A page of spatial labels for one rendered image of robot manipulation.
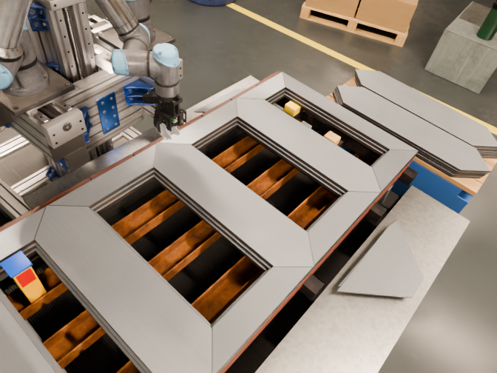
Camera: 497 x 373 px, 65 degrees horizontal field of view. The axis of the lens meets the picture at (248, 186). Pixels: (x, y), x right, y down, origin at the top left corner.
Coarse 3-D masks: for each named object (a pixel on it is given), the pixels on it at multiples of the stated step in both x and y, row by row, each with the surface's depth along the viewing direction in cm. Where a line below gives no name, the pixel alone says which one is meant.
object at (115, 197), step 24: (288, 96) 182; (240, 120) 164; (336, 120) 172; (192, 144) 150; (264, 144) 159; (312, 168) 150; (120, 192) 132; (336, 192) 146; (360, 216) 140; (240, 240) 124; (48, 264) 113; (264, 264) 120; (72, 288) 108; (96, 312) 104; (48, 360) 95
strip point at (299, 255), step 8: (304, 240) 126; (296, 248) 124; (304, 248) 124; (288, 256) 121; (296, 256) 122; (304, 256) 122; (312, 256) 122; (280, 264) 119; (288, 264) 120; (296, 264) 120; (304, 264) 120; (312, 264) 121
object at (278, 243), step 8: (288, 224) 130; (296, 224) 130; (280, 232) 127; (288, 232) 127; (296, 232) 128; (304, 232) 128; (272, 240) 125; (280, 240) 125; (288, 240) 125; (296, 240) 126; (256, 248) 122; (264, 248) 122; (272, 248) 123; (280, 248) 123; (288, 248) 123; (264, 256) 120; (272, 256) 121; (280, 256) 121; (272, 264) 119
